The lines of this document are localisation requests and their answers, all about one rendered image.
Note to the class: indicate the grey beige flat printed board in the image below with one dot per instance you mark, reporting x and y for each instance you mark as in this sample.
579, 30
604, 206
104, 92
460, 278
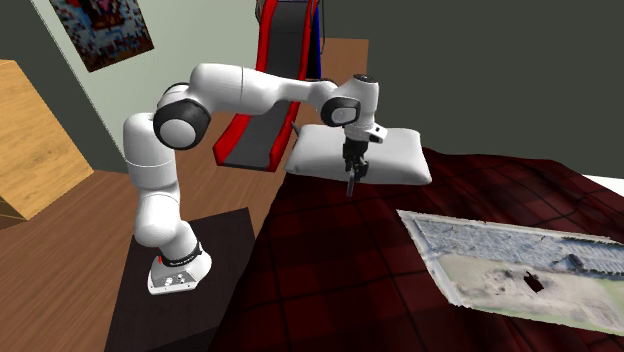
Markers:
487, 263

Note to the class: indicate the light wooden cabinet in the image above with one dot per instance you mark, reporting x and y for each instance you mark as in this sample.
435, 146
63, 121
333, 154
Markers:
34, 146

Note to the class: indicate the bed with dark red plaid cover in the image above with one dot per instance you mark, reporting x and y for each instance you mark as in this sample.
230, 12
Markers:
341, 273

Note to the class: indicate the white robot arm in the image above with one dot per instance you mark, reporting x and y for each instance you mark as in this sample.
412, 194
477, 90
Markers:
151, 166

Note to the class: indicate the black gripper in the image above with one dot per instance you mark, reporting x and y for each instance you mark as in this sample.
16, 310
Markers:
354, 151

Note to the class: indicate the dark robot stand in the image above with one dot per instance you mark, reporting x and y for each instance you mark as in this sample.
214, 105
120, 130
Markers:
195, 312

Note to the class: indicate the colourful wall picture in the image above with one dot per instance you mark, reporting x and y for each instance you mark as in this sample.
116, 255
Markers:
105, 29

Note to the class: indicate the white pillow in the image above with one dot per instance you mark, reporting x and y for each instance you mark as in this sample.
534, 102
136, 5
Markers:
400, 156

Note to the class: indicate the red and grey slide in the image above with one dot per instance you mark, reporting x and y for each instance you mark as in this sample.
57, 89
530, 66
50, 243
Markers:
265, 126

